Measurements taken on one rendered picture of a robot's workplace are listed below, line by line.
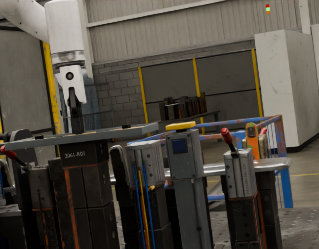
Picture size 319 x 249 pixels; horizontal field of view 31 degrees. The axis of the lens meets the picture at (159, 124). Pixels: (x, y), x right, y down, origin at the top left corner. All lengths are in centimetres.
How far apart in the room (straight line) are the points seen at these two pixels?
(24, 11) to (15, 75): 358
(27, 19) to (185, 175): 57
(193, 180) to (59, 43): 47
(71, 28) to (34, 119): 383
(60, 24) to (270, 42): 821
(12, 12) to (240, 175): 70
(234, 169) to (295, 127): 803
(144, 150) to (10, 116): 349
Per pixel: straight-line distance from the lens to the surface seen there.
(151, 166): 154
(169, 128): 135
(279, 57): 950
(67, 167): 145
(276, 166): 159
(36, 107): 529
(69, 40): 144
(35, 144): 144
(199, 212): 137
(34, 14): 154
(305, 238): 199
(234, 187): 150
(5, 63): 500
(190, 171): 135
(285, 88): 949
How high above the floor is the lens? 124
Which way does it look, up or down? 3 degrees down
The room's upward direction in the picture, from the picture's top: 8 degrees counter-clockwise
